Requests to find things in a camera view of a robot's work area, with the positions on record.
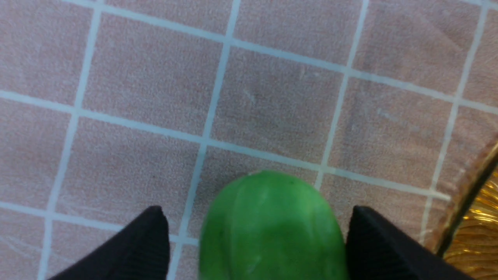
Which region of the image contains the pink checkered tablecloth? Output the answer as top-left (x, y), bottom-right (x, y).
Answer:
top-left (0, 0), bottom-right (497, 280)

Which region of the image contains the amber glass plate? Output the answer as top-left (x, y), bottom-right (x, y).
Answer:
top-left (424, 136), bottom-right (498, 280)

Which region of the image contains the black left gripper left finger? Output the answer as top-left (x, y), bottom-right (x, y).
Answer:
top-left (52, 206), bottom-right (170, 280)

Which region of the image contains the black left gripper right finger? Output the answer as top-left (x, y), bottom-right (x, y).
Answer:
top-left (346, 206), bottom-right (476, 280)

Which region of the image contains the green toy gourd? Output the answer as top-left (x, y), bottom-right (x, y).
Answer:
top-left (198, 170), bottom-right (350, 280)

